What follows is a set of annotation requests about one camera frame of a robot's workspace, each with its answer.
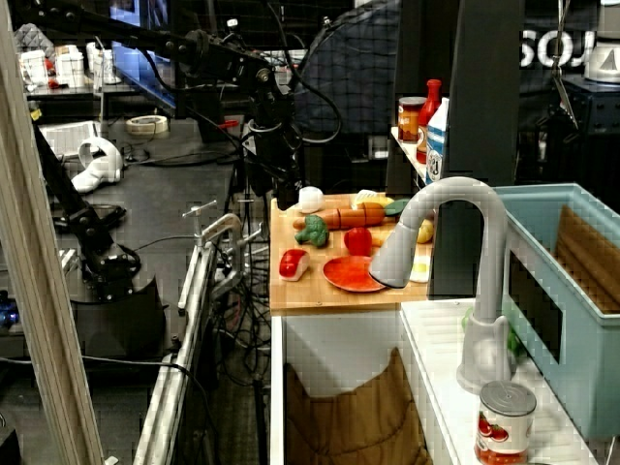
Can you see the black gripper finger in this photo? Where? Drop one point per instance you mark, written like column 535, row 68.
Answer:
column 283, row 196
column 296, row 181

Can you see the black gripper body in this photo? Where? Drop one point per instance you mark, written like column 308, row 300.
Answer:
column 271, row 150

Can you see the red and white toy sushi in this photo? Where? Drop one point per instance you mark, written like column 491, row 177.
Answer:
column 294, row 264

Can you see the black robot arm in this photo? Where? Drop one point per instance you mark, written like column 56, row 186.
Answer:
column 194, row 46

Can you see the orange toy plate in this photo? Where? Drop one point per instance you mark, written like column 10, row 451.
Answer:
column 352, row 274

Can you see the white toy egg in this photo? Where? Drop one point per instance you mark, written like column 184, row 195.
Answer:
column 310, row 199

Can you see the green toy broccoli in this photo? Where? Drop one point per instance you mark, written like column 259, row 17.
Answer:
column 312, row 229

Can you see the orange sliced toy carrot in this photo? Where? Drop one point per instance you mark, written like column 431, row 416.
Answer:
column 351, row 217

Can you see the metal C-clamp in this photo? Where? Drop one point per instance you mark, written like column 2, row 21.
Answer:
column 223, row 237

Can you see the yellow toy banana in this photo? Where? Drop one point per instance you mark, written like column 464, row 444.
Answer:
column 380, row 199

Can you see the red toy tomato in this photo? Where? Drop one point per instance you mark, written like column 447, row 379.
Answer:
column 358, row 240

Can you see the green toy carrot leaves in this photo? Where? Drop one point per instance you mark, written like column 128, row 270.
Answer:
column 395, row 207

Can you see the roll of masking tape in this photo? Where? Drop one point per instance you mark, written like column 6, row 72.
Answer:
column 147, row 125

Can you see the toy beans can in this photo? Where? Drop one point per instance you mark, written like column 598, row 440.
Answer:
column 411, row 119

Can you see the yellow toy potato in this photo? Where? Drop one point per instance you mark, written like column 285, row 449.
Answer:
column 425, row 231

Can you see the toy milk carton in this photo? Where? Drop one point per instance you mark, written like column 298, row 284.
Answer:
column 437, row 143

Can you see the red toy ketchup bottle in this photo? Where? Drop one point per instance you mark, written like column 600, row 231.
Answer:
column 428, row 116

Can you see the toy fried egg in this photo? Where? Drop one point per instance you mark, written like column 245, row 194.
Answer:
column 419, row 269

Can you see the white toy sink counter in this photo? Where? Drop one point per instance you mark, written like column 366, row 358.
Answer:
column 339, row 339

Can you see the grey toy faucet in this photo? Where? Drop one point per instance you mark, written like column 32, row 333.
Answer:
column 445, row 232

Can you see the computer monitor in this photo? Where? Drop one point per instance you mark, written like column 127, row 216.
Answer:
column 143, row 58

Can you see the white VR controller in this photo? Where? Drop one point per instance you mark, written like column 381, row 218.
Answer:
column 99, row 167

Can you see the white keyboard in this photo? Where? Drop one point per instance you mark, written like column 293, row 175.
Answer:
column 68, row 134

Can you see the black toy kitchen shelf unit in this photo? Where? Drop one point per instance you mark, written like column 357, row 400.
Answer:
column 484, row 97

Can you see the white plastic container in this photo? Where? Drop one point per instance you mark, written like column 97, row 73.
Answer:
column 69, row 65

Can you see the light blue plastic bin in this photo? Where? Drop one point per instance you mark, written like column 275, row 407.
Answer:
column 557, row 310

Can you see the toy tomato can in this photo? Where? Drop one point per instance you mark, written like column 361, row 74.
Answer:
column 505, row 421

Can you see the aluminium frame rail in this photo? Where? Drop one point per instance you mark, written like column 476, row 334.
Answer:
column 186, row 315

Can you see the wooden post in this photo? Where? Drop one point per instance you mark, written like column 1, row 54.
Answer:
column 39, row 290

